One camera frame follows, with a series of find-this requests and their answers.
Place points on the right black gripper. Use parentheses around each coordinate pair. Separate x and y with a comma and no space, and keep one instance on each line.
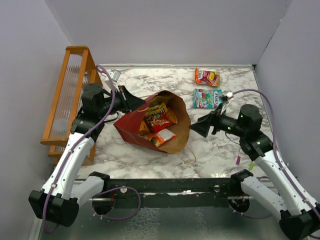
(203,124)

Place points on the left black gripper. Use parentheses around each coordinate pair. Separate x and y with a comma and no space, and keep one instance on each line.
(130,102)

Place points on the green Fox's candy bag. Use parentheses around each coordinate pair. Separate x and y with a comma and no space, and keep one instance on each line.
(206,98)

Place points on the gold crispy snack bag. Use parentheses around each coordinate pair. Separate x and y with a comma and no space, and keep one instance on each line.
(160,98)

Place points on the yellow M&M's bag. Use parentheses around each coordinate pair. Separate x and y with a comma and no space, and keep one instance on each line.
(157,109)

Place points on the red snack packet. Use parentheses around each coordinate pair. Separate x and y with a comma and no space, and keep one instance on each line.
(157,122)

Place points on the red brown paper bag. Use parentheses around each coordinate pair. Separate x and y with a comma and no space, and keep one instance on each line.
(132,126)

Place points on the orange white snack packet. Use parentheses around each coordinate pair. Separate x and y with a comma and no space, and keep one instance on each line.
(161,137)

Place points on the colourful Fox's fruits bag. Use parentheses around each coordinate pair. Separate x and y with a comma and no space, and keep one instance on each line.
(211,78)

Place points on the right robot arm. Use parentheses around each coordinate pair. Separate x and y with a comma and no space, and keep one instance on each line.
(297,212)

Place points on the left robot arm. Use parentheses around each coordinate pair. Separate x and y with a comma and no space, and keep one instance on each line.
(59,200)

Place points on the pink marker pen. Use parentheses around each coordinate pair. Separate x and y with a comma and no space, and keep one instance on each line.
(238,160)

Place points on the wooden rack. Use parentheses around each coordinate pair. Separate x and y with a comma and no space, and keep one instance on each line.
(78,70)

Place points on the green marker pen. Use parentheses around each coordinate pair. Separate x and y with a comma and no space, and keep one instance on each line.
(251,166)

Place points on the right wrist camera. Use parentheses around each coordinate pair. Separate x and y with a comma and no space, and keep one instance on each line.
(225,100)

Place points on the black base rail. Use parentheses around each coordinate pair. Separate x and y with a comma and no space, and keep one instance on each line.
(168,193)

